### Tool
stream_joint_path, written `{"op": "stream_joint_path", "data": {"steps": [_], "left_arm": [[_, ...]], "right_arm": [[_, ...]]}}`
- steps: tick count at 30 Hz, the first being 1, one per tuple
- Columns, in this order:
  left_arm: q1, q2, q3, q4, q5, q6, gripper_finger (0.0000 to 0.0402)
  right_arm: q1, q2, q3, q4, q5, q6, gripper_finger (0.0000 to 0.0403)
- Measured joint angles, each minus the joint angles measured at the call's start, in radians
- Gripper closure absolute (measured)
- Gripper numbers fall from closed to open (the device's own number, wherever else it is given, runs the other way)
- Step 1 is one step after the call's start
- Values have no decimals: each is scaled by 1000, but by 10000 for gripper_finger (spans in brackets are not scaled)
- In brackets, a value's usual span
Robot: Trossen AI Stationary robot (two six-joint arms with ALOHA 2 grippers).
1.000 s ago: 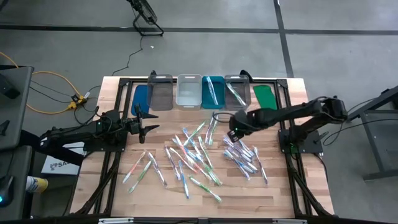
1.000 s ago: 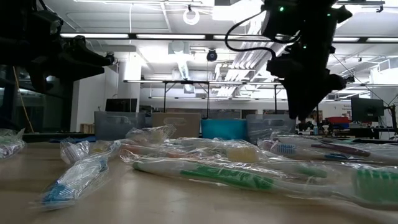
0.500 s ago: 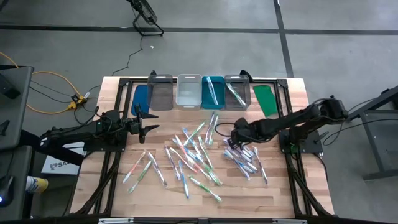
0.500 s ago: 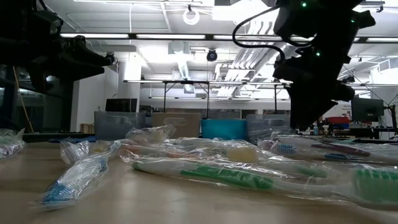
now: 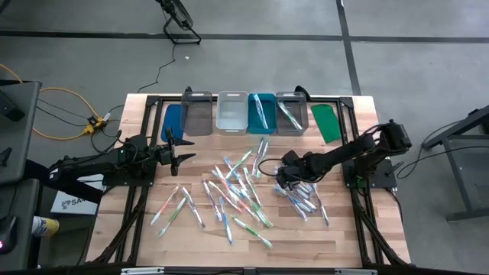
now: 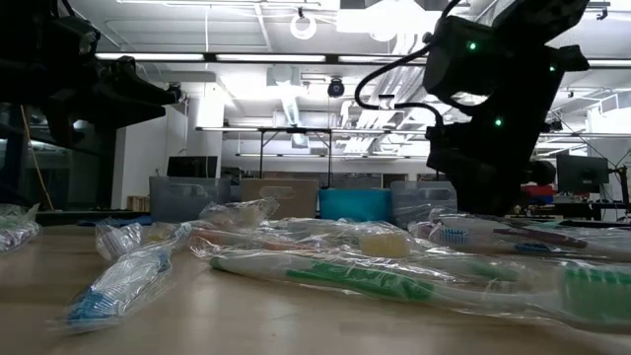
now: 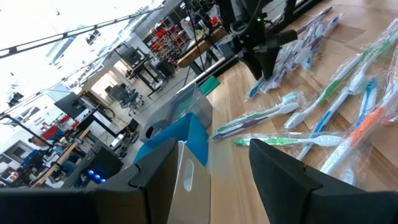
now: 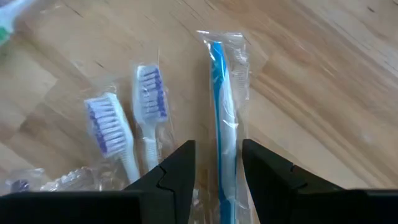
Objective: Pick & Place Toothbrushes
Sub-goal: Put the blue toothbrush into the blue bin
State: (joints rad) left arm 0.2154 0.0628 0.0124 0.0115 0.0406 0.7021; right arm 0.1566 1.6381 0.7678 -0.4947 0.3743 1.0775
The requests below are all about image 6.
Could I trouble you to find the black gantry frame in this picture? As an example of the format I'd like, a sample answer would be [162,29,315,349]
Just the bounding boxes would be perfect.
[195,126,335,189]

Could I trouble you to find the round ring ceiling lamp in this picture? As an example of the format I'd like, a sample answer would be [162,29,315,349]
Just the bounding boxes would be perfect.
[289,12,317,40]

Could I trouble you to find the wooden crate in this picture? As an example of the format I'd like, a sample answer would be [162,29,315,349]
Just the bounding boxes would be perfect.
[126,194,151,213]

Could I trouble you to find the black right camera cable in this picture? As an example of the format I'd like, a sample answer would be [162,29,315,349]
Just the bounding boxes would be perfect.
[353,46,445,127]

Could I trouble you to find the smoky transparent plastic bin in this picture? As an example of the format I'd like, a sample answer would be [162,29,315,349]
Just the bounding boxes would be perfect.
[149,176,232,224]
[391,180,458,226]

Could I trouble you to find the long ceiling light strip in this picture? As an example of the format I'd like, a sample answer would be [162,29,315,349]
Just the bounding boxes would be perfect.
[215,52,327,64]
[337,54,429,65]
[93,51,206,63]
[586,58,631,69]

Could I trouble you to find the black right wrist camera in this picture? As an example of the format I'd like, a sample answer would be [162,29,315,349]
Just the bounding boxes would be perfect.
[422,16,500,100]

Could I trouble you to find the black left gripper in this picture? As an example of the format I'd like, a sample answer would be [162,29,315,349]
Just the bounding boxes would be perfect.
[41,17,179,149]

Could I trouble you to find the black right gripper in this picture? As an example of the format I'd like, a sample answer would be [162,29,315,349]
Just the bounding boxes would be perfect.
[427,98,557,216]

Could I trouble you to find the yellow hanging cable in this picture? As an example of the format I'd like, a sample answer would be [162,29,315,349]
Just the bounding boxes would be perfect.
[18,104,55,212]

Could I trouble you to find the blue toothbrush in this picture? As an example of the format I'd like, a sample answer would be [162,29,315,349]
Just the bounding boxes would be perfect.
[48,244,175,332]
[428,216,631,262]

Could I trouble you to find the white plastic bin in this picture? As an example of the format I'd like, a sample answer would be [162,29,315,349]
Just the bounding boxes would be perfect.
[240,177,320,221]

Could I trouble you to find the red storage bin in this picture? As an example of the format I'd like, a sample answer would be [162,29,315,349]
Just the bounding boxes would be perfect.
[521,184,556,197]

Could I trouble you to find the black computer monitor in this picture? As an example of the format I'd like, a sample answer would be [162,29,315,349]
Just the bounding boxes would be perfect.
[556,153,610,194]
[166,155,219,178]

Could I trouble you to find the teal plastic bin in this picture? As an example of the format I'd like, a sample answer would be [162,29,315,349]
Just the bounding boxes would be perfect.
[318,188,394,224]

